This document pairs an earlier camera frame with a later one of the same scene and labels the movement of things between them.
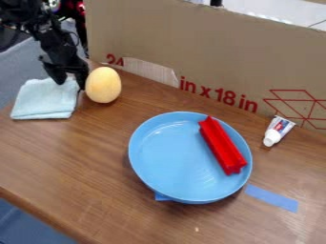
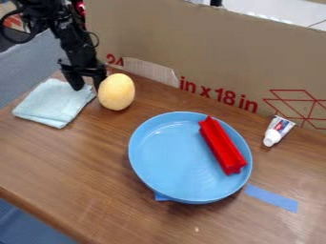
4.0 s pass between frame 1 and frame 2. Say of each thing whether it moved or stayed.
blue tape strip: stayed
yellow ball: moved
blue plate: stayed
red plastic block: stayed
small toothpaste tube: stayed
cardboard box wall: stayed
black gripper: moved
